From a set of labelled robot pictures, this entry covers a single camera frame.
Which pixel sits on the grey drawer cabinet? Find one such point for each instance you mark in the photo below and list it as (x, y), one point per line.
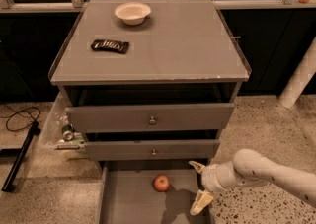
(183, 53)

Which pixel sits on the white paper bowl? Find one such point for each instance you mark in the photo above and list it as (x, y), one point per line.
(132, 13)

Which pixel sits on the clear plastic trash bin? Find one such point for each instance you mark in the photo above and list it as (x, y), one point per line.
(51, 133)

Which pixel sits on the grey top drawer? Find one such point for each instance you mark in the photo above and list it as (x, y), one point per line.
(141, 118)

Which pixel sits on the grey bottom drawer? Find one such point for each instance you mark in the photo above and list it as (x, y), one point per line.
(128, 197)

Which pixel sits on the white cylindrical post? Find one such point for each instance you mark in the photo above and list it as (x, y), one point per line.
(300, 78)

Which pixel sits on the grey middle drawer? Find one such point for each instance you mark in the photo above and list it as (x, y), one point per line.
(151, 150)

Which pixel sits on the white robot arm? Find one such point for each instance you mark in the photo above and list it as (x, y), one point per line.
(249, 168)

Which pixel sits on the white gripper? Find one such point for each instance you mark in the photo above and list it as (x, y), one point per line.
(209, 177)

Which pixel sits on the grey drawer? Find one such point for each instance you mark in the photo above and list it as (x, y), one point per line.
(128, 197)
(151, 150)
(141, 118)

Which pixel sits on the red apple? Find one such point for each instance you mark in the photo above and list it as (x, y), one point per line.
(161, 183)

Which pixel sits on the green soda can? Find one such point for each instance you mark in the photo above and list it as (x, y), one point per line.
(67, 132)

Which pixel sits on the black candy bar wrapper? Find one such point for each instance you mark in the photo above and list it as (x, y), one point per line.
(110, 46)

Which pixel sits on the black metal stand bar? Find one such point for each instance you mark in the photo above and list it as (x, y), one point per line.
(8, 184)

